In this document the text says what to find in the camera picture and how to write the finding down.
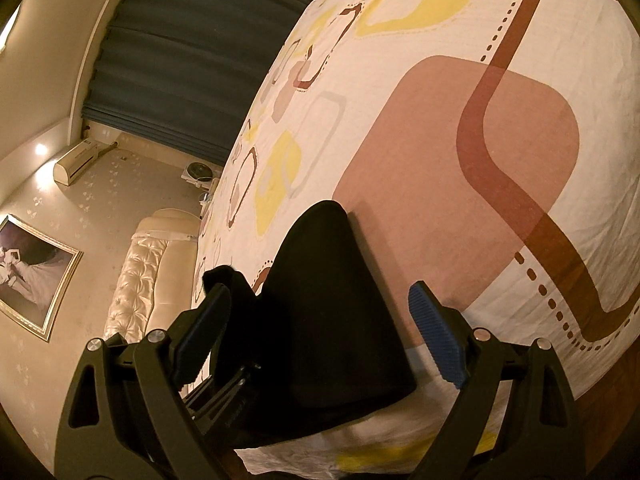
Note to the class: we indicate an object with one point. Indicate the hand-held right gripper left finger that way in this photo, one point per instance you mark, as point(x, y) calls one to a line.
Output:
point(200, 335)

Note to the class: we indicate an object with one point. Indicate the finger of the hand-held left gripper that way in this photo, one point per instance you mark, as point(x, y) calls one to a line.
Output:
point(225, 395)

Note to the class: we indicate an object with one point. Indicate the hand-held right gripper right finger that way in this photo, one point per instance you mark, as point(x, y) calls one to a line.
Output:
point(440, 335)

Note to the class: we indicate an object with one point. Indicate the black pants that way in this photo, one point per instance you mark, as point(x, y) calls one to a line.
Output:
point(330, 310)

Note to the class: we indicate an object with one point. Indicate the cream tufted headboard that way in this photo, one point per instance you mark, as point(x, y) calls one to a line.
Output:
point(150, 270)

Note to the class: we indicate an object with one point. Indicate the white round fan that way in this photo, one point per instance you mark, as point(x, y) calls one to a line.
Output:
point(197, 172)

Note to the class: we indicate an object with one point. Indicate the patterned bed sheet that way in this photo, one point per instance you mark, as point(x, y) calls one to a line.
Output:
point(450, 160)

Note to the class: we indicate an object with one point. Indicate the recessed ceiling spotlight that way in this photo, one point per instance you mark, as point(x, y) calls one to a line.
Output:
point(40, 150)

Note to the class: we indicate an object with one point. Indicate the dark teal curtain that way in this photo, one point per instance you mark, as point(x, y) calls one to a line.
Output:
point(190, 60)

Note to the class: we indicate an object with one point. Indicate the gold framed wall picture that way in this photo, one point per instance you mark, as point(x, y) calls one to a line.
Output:
point(30, 270)

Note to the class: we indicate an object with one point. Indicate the white wall air conditioner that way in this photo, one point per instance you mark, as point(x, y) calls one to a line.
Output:
point(75, 162)

